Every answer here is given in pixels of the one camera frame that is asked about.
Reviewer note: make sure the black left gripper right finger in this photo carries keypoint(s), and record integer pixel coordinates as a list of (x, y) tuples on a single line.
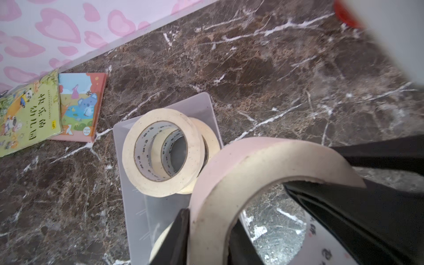
[(376, 224)]

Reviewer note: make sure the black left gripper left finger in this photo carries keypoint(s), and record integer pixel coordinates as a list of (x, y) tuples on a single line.
[(173, 250)]

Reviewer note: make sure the cream masking tape roll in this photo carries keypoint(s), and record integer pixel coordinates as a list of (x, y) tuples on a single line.
[(243, 169), (160, 241), (142, 153), (187, 150)]

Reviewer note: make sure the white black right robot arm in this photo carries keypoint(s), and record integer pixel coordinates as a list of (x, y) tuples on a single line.
[(398, 26)]

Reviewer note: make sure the translucent plastic storage box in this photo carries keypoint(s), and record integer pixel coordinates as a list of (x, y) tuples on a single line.
[(147, 217)]

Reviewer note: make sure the pink children's book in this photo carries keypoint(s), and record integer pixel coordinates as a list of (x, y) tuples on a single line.
[(81, 97)]

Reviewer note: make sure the yellow green children's book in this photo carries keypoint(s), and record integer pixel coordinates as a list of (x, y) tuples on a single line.
[(30, 114)]

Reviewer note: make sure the red metal pencil bucket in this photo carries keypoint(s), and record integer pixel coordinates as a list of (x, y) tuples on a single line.
[(344, 15)]

